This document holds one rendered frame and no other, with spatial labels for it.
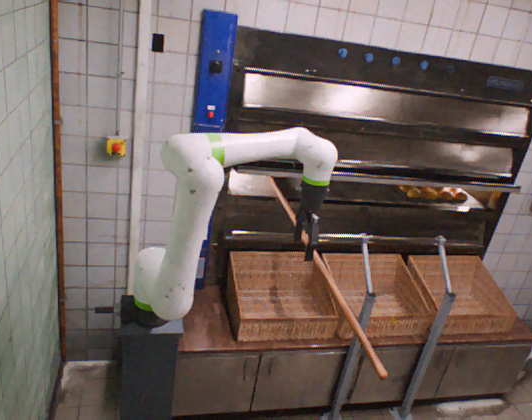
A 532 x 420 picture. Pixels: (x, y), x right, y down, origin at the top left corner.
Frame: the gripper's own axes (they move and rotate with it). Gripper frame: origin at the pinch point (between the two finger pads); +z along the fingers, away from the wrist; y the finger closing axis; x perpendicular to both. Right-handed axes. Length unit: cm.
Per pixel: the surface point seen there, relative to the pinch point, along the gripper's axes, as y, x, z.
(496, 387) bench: -45, 174, 135
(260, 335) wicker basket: -51, 7, 85
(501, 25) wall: -99, 131, -81
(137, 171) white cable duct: -100, -58, 14
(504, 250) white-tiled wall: -98, 193, 62
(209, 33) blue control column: -98, -26, -59
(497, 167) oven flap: -97, 161, 0
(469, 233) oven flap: -99, 159, 49
